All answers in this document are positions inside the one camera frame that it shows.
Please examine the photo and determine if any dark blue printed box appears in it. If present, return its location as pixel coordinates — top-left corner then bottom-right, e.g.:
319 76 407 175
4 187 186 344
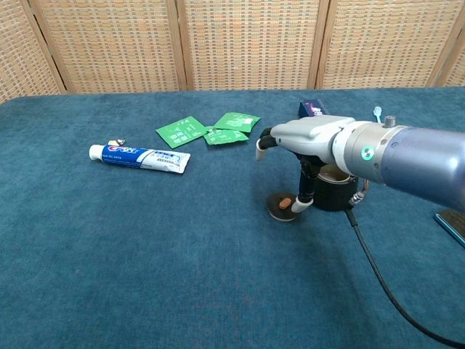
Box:
299 99 330 119

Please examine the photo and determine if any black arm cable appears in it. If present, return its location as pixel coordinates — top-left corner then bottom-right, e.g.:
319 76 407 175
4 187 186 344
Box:
344 190 465 348

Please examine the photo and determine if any black jar lid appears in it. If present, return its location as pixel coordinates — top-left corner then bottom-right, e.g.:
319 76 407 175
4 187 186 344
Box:
266 192 300 222

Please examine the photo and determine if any blue carpet table mat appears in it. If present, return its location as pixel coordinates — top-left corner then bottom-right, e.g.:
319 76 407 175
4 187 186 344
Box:
0 86 465 349

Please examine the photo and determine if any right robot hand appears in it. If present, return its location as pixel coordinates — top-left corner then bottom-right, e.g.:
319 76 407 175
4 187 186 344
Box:
255 114 357 214

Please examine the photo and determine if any woven bamboo folding screen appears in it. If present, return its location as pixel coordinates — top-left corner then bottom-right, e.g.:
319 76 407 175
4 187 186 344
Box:
0 0 465 105

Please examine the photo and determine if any green tea packet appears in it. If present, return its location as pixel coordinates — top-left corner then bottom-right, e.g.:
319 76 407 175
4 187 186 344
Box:
203 126 251 146
155 116 209 149
214 112 262 134

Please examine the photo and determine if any blue white toothpaste tube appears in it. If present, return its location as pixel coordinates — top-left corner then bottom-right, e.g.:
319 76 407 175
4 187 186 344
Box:
88 143 192 174

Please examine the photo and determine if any black phone with folio case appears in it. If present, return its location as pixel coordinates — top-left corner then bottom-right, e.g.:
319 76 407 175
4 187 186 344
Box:
433 209 465 250

